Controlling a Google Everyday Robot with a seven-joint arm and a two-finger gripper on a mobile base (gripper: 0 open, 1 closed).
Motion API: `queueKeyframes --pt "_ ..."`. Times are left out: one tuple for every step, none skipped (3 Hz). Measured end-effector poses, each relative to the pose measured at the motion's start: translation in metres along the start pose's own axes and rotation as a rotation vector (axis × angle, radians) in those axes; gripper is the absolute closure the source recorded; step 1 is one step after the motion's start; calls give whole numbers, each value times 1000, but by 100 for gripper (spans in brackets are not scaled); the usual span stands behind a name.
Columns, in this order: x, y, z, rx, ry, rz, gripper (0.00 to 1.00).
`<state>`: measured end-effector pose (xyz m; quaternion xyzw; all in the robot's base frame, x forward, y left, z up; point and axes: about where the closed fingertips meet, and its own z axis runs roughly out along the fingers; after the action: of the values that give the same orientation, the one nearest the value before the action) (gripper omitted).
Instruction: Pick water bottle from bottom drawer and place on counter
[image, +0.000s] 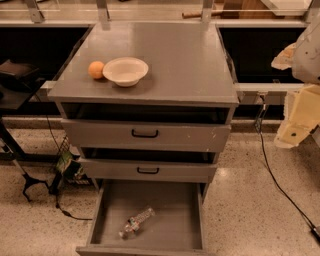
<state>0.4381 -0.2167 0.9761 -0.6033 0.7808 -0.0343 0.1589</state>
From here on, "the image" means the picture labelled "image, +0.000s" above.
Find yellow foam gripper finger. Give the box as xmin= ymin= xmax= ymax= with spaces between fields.
xmin=274 ymin=84 xmax=320 ymax=149

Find clear plastic water bottle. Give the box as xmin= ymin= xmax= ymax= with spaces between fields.
xmin=119 ymin=207 xmax=155 ymax=239

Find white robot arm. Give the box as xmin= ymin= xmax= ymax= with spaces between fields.
xmin=271 ymin=16 xmax=320 ymax=149

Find grey drawer cabinet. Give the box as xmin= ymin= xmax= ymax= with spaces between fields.
xmin=47 ymin=21 xmax=240 ymax=201

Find grey open bottom drawer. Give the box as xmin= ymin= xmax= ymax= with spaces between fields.
xmin=76 ymin=180 xmax=207 ymax=256

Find grey middle drawer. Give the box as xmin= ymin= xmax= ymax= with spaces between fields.
xmin=80 ymin=158 xmax=216 ymax=183

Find grey top drawer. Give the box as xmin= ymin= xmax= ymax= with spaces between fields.
xmin=62 ymin=119 xmax=231 ymax=152

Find wooden stick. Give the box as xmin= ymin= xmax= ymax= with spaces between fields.
xmin=182 ymin=10 xmax=223 ymax=19

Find white bowl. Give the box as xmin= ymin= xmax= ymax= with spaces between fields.
xmin=102 ymin=57 xmax=149 ymax=87

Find orange fruit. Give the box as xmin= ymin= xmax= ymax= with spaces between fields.
xmin=88 ymin=61 xmax=104 ymax=79

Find green package on floor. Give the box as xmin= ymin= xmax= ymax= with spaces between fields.
xmin=56 ymin=151 xmax=83 ymax=181

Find black stand on left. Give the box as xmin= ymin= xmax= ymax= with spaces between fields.
xmin=0 ymin=59 xmax=48 ymax=202

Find black power cable right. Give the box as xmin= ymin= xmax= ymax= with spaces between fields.
xmin=254 ymin=94 xmax=320 ymax=239

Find black middle drawer handle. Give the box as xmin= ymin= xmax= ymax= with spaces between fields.
xmin=137 ymin=167 xmax=160 ymax=175

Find black drawer handle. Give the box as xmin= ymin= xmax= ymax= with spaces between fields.
xmin=137 ymin=167 xmax=160 ymax=175
xmin=131 ymin=129 xmax=159 ymax=138

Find black top drawer handle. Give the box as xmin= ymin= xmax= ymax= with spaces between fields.
xmin=131 ymin=129 xmax=159 ymax=138

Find black cable left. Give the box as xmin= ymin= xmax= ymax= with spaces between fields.
xmin=34 ymin=94 xmax=93 ymax=222

